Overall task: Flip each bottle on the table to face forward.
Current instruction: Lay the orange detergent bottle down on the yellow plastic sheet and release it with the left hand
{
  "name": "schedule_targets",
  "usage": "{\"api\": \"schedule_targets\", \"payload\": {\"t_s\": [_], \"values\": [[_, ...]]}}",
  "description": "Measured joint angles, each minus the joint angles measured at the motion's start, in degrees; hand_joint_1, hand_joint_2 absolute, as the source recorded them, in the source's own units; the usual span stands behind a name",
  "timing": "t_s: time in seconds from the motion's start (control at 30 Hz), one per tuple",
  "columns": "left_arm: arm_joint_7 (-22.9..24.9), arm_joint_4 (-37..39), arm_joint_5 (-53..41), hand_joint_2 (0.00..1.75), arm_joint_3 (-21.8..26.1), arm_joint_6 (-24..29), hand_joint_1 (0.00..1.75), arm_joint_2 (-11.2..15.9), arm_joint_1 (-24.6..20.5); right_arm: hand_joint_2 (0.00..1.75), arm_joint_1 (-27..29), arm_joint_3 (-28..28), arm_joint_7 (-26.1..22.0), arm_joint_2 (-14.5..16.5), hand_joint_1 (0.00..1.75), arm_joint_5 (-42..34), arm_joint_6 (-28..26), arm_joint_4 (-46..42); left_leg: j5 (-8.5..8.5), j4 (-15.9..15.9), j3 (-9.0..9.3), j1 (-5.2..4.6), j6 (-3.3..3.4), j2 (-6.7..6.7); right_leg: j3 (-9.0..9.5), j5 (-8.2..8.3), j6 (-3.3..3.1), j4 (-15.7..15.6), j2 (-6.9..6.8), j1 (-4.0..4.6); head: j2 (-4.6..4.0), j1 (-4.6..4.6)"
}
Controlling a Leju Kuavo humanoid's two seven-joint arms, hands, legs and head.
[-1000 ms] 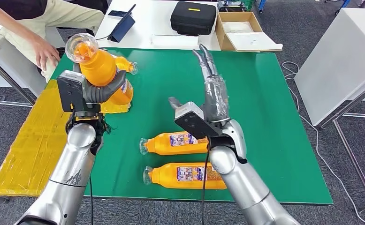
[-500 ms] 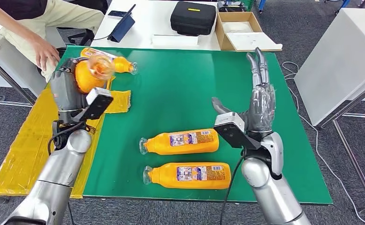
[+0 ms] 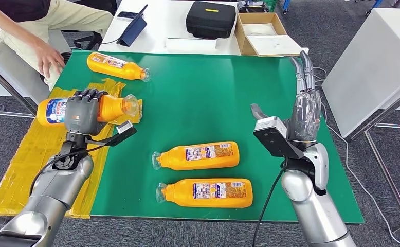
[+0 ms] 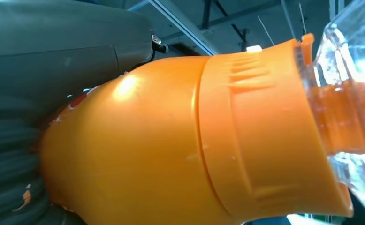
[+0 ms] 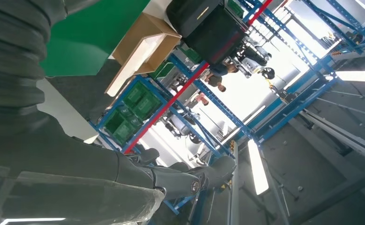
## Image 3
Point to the black office chair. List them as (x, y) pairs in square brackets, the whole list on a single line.
[(91, 41)]

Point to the black zippered carrying case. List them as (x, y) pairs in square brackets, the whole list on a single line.
[(210, 20)]

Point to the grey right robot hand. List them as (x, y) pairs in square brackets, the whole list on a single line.
[(305, 116)]

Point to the open brown cardboard box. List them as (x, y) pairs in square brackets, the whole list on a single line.
[(244, 41)]

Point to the black electronic device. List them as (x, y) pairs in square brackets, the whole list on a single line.
[(251, 6)]

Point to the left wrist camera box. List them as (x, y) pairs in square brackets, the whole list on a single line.
[(123, 129)]

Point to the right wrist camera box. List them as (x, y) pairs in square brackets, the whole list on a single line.
[(275, 139)]

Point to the white plastic bag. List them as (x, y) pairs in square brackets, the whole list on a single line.
[(259, 29)]

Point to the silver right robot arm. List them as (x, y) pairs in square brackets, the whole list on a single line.
[(312, 211)]

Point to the yellow taped flat sheet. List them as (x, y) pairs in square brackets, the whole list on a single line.
[(16, 170)]

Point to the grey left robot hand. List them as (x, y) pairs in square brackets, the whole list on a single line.
[(82, 112)]

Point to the person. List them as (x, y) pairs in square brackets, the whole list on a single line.
[(60, 20)]

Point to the flat white box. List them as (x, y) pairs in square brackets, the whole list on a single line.
[(189, 46)]

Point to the white table metal legs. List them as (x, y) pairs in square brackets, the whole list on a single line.
[(373, 68), (16, 81)]

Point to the person's hand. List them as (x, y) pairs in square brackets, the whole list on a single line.
[(48, 61)]

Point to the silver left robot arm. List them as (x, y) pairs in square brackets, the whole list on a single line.
[(50, 194)]

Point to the dark blue tablet case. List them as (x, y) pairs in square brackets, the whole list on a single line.
[(132, 32)]

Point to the green plastic crate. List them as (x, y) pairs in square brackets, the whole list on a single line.
[(272, 4)]

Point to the white desk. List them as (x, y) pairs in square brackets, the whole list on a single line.
[(166, 20)]

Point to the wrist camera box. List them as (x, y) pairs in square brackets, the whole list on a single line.
[(275, 139), (123, 129)]

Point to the orange detergent bottle clear cap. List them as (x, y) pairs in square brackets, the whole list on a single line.
[(115, 107), (172, 158), (183, 194), (118, 70)]

